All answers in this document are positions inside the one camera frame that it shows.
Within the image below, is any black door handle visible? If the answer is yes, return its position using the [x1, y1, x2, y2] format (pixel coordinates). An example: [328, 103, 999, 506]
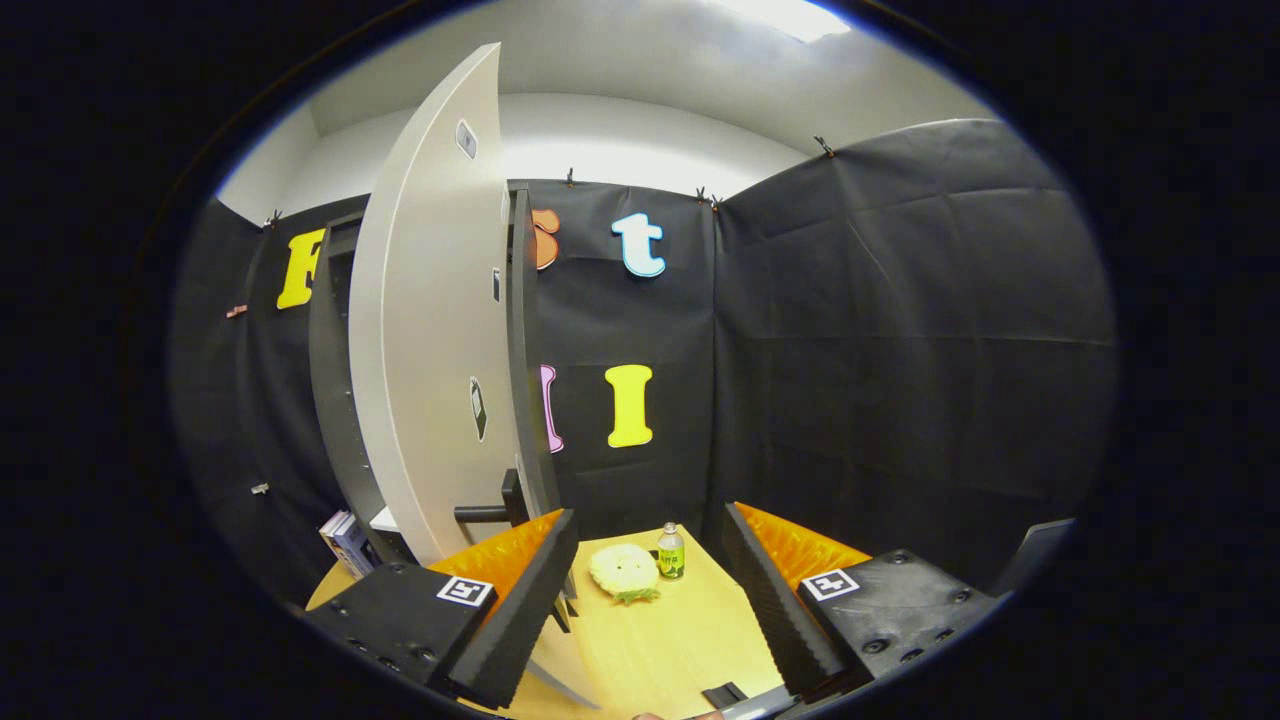
[453, 468, 529, 528]

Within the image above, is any black backdrop cloth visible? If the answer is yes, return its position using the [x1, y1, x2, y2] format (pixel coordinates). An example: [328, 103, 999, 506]
[168, 118, 1116, 621]

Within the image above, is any blue book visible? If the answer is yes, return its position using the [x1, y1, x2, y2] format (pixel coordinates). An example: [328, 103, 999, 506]
[332, 513, 377, 579]

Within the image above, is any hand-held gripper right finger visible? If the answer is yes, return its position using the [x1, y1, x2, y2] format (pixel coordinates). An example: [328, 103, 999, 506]
[720, 500, 1006, 703]

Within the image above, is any beige shoe cabinet door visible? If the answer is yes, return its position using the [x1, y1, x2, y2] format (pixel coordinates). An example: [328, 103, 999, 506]
[347, 41, 603, 711]

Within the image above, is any yellow plush toy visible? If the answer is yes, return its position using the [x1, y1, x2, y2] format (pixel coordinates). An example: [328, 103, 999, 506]
[588, 543, 663, 604]

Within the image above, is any grey flat panel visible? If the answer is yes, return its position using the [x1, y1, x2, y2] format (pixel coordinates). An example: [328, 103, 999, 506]
[993, 517, 1077, 598]

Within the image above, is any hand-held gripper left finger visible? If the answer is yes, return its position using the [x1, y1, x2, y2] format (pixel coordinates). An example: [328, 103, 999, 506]
[301, 507, 581, 711]

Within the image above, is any grey shoe cabinet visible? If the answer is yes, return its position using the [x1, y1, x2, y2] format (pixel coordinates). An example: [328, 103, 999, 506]
[307, 183, 563, 566]

